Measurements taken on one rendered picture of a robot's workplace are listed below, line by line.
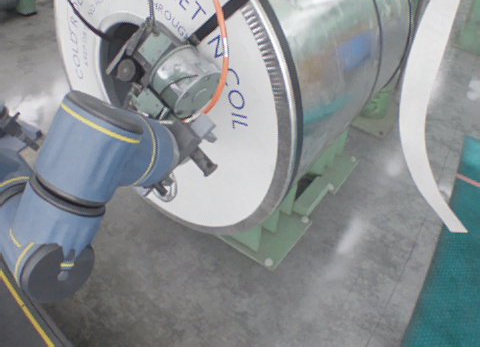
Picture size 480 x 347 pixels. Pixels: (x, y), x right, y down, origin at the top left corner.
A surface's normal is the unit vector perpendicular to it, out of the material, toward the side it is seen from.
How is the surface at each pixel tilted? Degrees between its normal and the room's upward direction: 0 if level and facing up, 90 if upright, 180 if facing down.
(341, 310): 0
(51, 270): 90
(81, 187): 73
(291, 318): 0
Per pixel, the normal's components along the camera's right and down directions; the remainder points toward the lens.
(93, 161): 0.47, 0.34
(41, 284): 0.66, 0.48
